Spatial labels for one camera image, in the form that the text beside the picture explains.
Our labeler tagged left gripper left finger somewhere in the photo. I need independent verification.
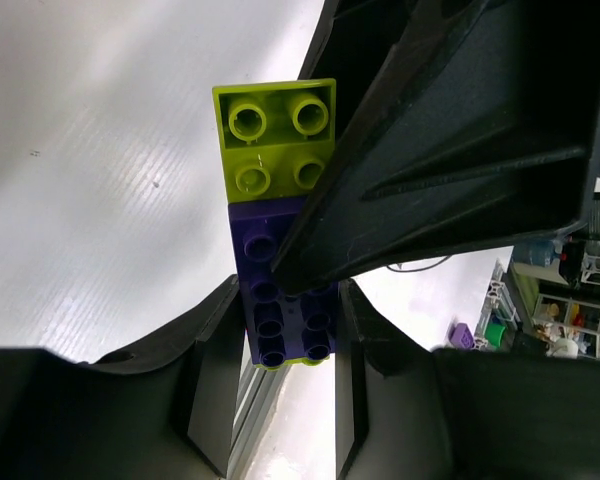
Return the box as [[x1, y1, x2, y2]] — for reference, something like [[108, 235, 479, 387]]
[[0, 276, 244, 479]]

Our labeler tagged background shelf with clutter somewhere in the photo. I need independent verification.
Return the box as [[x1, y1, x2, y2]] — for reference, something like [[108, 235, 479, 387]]
[[473, 236, 600, 360]]

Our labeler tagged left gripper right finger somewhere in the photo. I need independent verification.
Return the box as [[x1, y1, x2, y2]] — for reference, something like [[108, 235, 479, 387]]
[[335, 280, 600, 479]]

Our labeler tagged water jug background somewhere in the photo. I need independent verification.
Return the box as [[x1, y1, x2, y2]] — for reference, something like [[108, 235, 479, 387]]
[[512, 240, 566, 268]]

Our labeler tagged purple lego brick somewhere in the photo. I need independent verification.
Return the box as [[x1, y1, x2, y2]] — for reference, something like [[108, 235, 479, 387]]
[[228, 196, 339, 369]]

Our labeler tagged lime green lego brick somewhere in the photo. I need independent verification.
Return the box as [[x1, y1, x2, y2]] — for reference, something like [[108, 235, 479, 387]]
[[212, 78, 336, 203]]

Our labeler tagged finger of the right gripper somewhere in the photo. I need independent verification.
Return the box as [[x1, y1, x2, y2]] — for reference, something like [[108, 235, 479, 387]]
[[299, 1, 420, 140], [273, 1, 600, 293]]

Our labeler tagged purple toy block background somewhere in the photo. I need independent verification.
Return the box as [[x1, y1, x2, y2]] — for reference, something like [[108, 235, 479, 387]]
[[447, 322, 475, 350]]

